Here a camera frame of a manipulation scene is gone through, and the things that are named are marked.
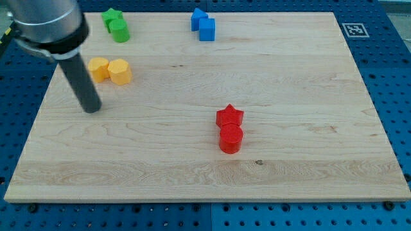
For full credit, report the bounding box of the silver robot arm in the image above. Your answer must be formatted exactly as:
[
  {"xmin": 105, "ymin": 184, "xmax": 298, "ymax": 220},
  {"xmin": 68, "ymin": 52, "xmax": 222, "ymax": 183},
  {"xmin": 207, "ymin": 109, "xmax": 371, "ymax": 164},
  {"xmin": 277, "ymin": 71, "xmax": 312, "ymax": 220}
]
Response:
[{"xmin": 5, "ymin": 0, "xmax": 89, "ymax": 62}]

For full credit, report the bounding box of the yellow hexagon block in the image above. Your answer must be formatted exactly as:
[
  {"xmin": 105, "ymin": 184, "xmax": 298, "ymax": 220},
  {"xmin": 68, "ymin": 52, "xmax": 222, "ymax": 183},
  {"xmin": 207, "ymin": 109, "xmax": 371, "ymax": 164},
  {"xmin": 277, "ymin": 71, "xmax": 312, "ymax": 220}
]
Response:
[{"xmin": 108, "ymin": 59, "xmax": 132, "ymax": 85}]

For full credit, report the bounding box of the red star block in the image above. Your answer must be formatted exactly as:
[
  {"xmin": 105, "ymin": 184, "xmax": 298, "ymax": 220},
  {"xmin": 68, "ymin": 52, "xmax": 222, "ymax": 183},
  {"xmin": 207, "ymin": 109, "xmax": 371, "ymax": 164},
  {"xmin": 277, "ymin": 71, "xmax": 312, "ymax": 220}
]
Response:
[{"xmin": 216, "ymin": 104, "xmax": 244, "ymax": 128}]

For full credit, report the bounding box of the red cylinder block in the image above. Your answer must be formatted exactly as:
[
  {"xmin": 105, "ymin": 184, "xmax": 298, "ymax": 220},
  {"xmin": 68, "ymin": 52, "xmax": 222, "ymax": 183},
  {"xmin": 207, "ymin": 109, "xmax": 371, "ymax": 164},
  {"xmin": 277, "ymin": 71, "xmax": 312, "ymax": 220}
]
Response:
[{"xmin": 219, "ymin": 123, "xmax": 243, "ymax": 154}]

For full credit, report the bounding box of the wooden board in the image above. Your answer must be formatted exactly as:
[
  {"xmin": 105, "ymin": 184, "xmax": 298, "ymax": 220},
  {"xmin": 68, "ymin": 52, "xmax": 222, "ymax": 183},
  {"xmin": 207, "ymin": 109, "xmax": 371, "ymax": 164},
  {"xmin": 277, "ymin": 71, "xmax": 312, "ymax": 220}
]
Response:
[{"xmin": 4, "ymin": 12, "xmax": 410, "ymax": 203}]

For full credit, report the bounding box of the blue cube block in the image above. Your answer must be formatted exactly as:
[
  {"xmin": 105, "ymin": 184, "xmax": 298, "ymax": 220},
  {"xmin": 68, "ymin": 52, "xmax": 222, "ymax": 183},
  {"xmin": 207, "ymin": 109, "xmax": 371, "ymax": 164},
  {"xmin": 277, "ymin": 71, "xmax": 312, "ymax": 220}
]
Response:
[{"xmin": 199, "ymin": 18, "xmax": 216, "ymax": 41}]

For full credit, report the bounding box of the blue triangle block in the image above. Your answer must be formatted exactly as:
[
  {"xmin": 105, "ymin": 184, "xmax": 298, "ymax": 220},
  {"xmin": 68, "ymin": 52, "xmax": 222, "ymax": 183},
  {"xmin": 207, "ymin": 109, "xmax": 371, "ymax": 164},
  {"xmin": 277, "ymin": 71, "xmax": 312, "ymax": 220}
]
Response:
[{"xmin": 190, "ymin": 8, "xmax": 208, "ymax": 31}]

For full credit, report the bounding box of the green cylinder block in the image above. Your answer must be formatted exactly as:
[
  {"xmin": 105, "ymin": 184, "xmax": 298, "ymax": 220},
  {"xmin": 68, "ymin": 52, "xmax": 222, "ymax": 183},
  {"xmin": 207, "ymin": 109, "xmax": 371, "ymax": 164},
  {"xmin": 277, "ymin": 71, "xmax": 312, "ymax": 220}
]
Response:
[{"xmin": 109, "ymin": 19, "xmax": 130, "ymax": 43}]

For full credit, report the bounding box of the green star block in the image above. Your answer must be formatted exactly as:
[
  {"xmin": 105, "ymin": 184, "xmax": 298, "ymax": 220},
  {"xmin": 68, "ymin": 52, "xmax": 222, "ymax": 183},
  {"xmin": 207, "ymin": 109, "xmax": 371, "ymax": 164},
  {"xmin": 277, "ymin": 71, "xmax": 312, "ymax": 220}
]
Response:
[{"xmin": 101, "ymin": 8, "xmax": 123, "ymax": 33}]

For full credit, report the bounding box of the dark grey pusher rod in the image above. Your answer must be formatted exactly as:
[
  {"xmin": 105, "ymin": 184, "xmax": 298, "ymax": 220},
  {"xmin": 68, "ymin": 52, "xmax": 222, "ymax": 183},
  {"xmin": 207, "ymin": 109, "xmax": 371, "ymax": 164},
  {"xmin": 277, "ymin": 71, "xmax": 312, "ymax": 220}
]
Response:
[{"xmin": 58, "ymin": 53, "xmax": 101, "ymax": 114}]

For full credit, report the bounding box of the white fiducial marker tag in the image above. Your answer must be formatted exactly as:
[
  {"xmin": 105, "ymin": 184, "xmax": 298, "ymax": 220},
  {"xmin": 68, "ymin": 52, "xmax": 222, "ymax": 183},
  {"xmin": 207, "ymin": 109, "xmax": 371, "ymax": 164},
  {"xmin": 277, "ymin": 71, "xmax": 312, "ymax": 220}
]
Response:
[{"xmin": 342, "ymin": 22, "xmax": 369, "ymax": 38}]

